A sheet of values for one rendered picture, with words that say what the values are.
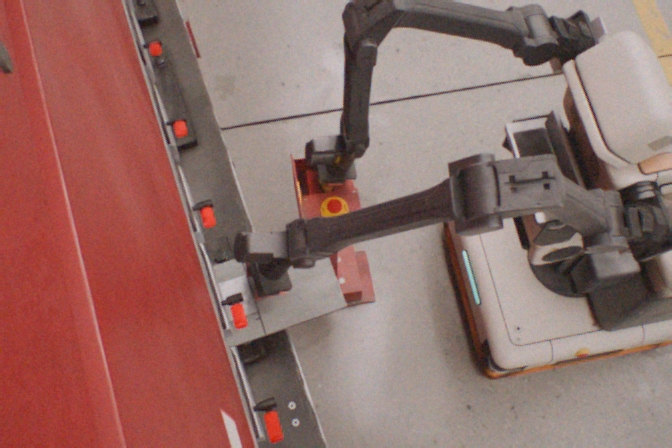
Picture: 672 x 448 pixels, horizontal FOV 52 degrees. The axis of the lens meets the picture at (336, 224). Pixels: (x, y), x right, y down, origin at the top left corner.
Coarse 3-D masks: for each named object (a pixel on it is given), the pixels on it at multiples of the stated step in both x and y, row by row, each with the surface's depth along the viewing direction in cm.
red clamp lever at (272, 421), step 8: (264, 400) 119; (272, 400) 119; (256, 408) 119; (264, 408) 119; (272, 408) 118; (264, 416) 117; (272, 416) 116; (272, 424) 114; (272, 432) 112; (280, 432) 112; (272, 440) 112
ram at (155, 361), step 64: (64, 0) 59; (64, 64) 49; (128, 64) 102; (64, 128) 42; (128, 128) 75; (64, 192) 38; (128, 192) 60; (64, 256) 36; (128, 256) 50; (192, 256) 103; (128, 320) 42; (192, 320) 76; (128, 384) 37; (192, 384) 60
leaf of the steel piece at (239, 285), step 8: (232, 280) 146; (240, 280) 146; (224, 288) 146; (232, 288) 146; (240, 288) 146; (248, 288) 146; (224, 296) 145; (248, 296) 145; (248, 304) 144; (248, 312) 144; (232, 320) 143
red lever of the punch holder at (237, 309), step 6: (240, 294) 126; (228, 300) 126; (234, 300) 125; (240, 300) 126; (222, 306) 126; (234, 306) 123; (240, 306) 123; (234, 312) 121; (240, 312) 121; (234, 318) 120; (240, 318) 119; (246, 318) 121; (240, 324) 119; (246, 324) 119
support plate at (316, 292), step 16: (224, 272) 147; (240, 272) 147; (288, 272) 147; (304, 272) 147; (320, 272) 147; (304, 288) 146; (320, 288) 146; (336, 288) 146; (272, 304) 145; (288, 304) 145; (304, 304) 145; (320, 304) 145; (336, 304) 145; (272, 320) 143; (288, 320) 143; (304, 320) 143; (240, 336) 142; (256, 336) 142
